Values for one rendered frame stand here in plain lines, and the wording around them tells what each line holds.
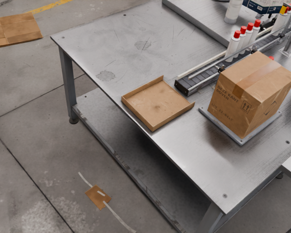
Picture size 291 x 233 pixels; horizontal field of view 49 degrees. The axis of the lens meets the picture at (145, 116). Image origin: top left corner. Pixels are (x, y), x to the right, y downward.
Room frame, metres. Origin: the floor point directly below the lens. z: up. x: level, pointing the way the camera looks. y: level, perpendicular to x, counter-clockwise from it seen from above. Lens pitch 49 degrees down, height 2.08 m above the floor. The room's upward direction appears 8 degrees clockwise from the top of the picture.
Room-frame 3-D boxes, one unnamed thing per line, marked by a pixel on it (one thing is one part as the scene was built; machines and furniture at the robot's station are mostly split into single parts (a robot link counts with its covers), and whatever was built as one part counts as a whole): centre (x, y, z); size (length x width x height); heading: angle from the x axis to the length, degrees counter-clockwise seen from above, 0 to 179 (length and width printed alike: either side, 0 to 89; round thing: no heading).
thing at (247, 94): (1.19, -0.51, 0.99); 0.30 x 0.24 x 0.27; 136
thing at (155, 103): (1.19, -0.06, 0.85); 0.30 x 0.26 x 0.04; 135
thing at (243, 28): (1.64, -0.50, 0.98); 0.05 x 0.05 x 0.20
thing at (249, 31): (1.68, -0.54, 0.98); 0.05 x 0.05 x 0.20
